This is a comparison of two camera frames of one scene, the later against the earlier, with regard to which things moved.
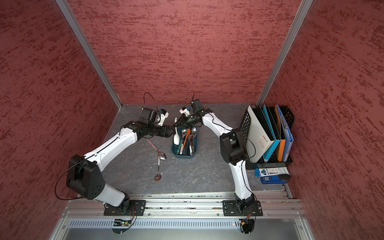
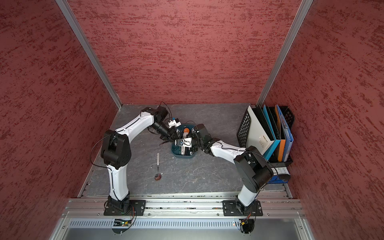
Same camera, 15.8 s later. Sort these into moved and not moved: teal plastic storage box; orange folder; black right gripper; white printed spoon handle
Moved: black right gripper
Not moved: white printed spoon handle; orange folder; teal plastic storage box
